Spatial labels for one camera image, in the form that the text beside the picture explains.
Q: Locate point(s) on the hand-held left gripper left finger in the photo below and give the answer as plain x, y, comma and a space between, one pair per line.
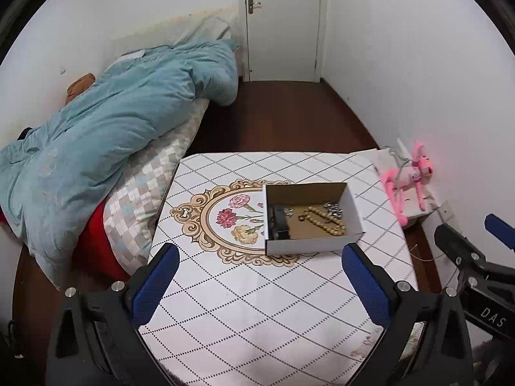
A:
157, 285

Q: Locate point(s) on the cream headboard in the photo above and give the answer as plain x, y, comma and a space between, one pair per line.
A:
161, 32

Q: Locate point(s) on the white paper bag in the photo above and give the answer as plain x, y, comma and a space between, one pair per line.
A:
382, 159

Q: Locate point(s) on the black smart band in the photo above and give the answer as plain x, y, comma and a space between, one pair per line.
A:
279, 221

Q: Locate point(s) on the red blanket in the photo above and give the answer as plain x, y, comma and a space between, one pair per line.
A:
96, 245

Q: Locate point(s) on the pink plush toy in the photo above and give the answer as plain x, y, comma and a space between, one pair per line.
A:
406, 177

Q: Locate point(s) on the white wall socket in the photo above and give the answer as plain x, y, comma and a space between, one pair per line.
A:
448, 210

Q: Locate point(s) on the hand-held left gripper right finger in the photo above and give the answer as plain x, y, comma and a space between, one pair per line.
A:
364, 285

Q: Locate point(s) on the light blue quilt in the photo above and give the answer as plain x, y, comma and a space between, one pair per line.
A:
100, 140

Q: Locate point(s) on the white cardboard box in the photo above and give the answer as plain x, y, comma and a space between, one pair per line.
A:
309, 245

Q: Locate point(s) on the brown plush toy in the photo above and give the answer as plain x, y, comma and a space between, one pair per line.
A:
80, 86

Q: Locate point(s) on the diamond patterned tablecloth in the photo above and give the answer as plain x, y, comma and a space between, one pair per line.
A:
249, 309

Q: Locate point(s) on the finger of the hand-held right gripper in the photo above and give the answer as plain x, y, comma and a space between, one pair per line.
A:
458, 245
501, 227

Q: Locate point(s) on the checkered pillow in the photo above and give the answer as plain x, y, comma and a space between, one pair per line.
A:
149, 185

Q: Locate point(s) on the white door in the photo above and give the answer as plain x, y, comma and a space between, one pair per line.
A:
281, 28

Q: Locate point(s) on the dark cloth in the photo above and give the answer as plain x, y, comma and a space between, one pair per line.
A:
25, 133

